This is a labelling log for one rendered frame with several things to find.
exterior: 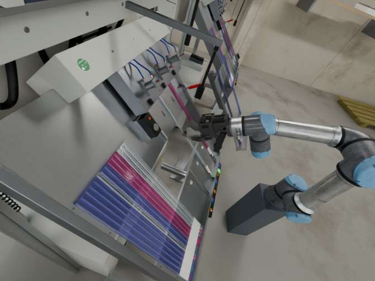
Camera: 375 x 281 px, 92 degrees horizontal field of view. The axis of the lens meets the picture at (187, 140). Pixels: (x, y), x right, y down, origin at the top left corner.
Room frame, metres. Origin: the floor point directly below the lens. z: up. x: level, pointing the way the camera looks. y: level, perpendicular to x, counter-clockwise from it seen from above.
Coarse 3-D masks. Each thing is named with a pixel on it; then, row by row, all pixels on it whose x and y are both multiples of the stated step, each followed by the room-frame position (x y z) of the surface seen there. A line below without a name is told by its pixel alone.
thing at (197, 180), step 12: (192, 156) 0.54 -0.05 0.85; (204, 156) 0.61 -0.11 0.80; (192, 168) 0.48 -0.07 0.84; (204, 168) 0.55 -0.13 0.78; (192, 180) 0.43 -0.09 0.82; (204, 180) 0.50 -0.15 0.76; (180, 192) 0.34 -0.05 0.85; (192, 192) 0.39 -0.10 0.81; (204, 192) 0.44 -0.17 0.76; (192, 204) 0.35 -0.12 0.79; (204, 204) 0.40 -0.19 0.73; (156, 264) 0.10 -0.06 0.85
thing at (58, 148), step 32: (96, 96) 0.33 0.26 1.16; (0, 128) 0.14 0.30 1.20; (32, 128) 0.17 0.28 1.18; (64, 128) 0.21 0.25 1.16; (96, 128) 0.27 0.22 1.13; (128, 128) 0.35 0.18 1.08; (0, 160) 0.10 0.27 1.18; (32, 160) 0.13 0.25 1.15; (64, 160) 0.16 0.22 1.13; (96, 160) 0.21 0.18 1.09; (64, 192) 0.11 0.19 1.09; (96, 224) 0.10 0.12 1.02
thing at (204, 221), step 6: (216, 156) 0.71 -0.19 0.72; (216, 162) 0.66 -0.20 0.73; (216, 168) 0.62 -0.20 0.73; (216, 174) 0.58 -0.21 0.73; (210, 186) 0.50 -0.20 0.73; (210, 192) 0.47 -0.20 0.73; (210, 198) 0.44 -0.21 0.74; (210, 204) 0.41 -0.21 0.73; (204, 210) 0.38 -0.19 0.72; (204, 216) 0.35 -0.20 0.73; (204, 222) 0.32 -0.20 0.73; (204, 228) 0.30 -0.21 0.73; (204, 234) 0.28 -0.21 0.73; (198, 252) 0.20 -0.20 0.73; (198, 258) 0.18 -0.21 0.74; (198, 264) 0.17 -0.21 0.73; (192, 276) 0.13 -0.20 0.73
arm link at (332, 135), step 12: (276, 120) 0.69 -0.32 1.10; (288, 120) 0.71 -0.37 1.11; (276, 132) 0.66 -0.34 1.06; (288, 132) 0.67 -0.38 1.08; (300, 132) 0.67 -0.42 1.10; (312, 132) 0.68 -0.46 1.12; (324, 132) 0.69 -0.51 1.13; (336, 132) 0.70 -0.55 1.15; (348, 132) 0.70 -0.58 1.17; (360, 132) 0.70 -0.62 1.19; (336, 144) 0.67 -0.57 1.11
